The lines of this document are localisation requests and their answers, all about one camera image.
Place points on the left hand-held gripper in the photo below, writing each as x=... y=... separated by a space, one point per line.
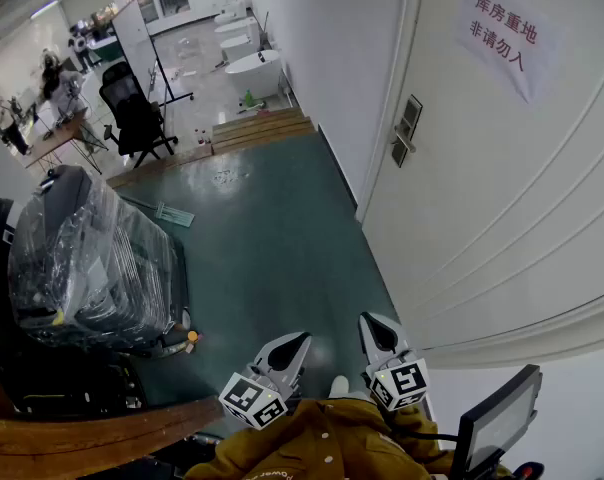
x=254 y=400

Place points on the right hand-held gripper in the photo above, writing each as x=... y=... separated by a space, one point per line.
x=399 y=383

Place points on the person's right forearm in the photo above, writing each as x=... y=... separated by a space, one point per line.
x=422 y=420

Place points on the person's left forearm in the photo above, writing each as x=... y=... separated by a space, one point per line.
x=242 y=450

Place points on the white door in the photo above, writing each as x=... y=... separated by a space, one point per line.
x=482 y=193

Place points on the person's white shoe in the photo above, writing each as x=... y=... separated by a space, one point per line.
x=339 y=387

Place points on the yellow capped bottle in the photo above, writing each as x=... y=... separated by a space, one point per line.
x=193 y=338

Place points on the person's mustard jacket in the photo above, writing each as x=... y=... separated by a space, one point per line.
x=342 y=448

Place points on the small black monitor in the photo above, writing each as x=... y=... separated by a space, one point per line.
x=502 y=428

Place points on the plastic wrapped black equipment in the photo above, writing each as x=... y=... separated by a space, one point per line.
x=97 y=268

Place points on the wooden steps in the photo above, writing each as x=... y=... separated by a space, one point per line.
x=262 y=130

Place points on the green bottle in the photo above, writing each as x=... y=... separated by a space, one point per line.
x=249 y=99

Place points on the white oval bathtub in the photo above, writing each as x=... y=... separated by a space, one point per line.
x=254 y=73

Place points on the black office chair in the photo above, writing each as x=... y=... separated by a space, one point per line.
x=132 y=113

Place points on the white toilet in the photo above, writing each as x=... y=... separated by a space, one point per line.
x=230 y=12
x=239 y=47
x=239 y=29

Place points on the wooden table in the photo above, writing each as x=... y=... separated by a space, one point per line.
x=62 y=135

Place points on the white paper sign red print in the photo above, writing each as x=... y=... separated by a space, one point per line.
x=507 y=38

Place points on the white board on stand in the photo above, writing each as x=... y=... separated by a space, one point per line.
x=132 y=38

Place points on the dark green tub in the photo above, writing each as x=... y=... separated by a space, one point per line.
x=104 y=49

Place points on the brown wooden rail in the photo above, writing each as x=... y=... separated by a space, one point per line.
x=82 y=443

